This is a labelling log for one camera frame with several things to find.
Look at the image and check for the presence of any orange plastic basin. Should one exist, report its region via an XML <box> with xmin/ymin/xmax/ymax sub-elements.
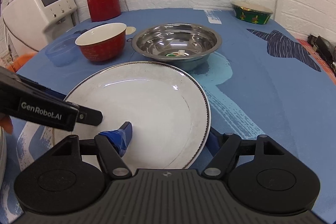
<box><xmin>6</xmin><ymin>53</ymin><xmax>37</xmax><ymax>72</ymax></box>

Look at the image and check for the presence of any green patterned bowl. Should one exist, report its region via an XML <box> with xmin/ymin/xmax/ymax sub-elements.
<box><xmin>231</xmin><ymin>1</ymin><xmax>273</xmax><ymax>24</ymax></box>

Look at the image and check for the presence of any red ceramic bowl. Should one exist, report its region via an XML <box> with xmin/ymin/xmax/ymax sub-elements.
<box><xmin>75</xmin><ymin>23</ymin><xmax>127</xmax><ymax>62</ymax></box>

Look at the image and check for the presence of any person's left hand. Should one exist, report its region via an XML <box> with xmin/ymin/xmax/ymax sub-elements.
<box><xmin>0</xmin><ymin>113</ymin><xmax>13</xmax><ymax>134</ymax></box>

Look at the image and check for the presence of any white ceramic plate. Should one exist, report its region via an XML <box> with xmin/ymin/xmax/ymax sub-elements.
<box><xmin>66</xmin><ymin>61</ymin><xmax>211</xmax><ymax>170</ymax></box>

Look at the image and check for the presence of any stainless steel bowl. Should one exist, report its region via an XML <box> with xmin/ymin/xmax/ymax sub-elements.
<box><xmin>131</xmin><ymin>23</ymin><xmax>222</xmax><ymax>71</ymax></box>

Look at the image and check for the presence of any blue translucent plastic bowl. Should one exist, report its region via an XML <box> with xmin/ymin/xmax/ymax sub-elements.
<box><xmin>45</xmin><ymin>37</ymin><xmax>80</xmax><ymax>67</ymax></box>

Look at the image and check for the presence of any white water dispenser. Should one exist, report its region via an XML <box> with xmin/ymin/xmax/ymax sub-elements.
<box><xmin>3</xmin><ymin>0</ymin><xmax>79</xmax><ymax>56</ymax></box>

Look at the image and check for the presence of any black box on side table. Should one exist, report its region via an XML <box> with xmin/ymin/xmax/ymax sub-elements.
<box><xmin>307</xmin><ymin>35</ymin><xmax>335</xmax><ymax>74</ymax></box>

